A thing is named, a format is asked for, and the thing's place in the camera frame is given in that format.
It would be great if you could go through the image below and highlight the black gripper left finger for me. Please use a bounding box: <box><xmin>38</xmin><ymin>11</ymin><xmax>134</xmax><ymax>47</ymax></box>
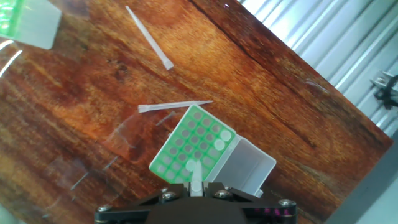
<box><xmin>94</xmin><ymin>182</ymin><xmax>190</xmax><ymax>224</ymax></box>

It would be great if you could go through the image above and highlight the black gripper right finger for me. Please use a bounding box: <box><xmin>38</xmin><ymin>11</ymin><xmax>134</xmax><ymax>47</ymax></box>
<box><xmin>203</xmin><ymin>181</ymin><xmax>299</xmax><ymax>224</ymax></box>

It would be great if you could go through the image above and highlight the green clear pipette tip box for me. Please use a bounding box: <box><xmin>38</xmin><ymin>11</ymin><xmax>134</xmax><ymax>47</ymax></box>
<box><xmin>148</xmin><ymin>104</ymin><xmax>277</xmax><ymax>198</ymax></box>
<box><xmin>0</xmin><ymin>0</ymin><xmax>62</xmax><ymax>50</ymax></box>

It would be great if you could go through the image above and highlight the glossy brown wooden board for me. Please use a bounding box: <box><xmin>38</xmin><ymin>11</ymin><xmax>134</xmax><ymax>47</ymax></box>
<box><xmin>0</xmin><ymin>0</ymin><xmax>395</xmax><ymax>224</ymax></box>

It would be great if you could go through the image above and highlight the black cable tie ring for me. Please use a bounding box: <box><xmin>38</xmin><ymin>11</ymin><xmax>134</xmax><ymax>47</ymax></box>
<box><xmin>373</xmin><ymin>73</ymin><xmax>398</xmax><ymax>110</ymax></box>

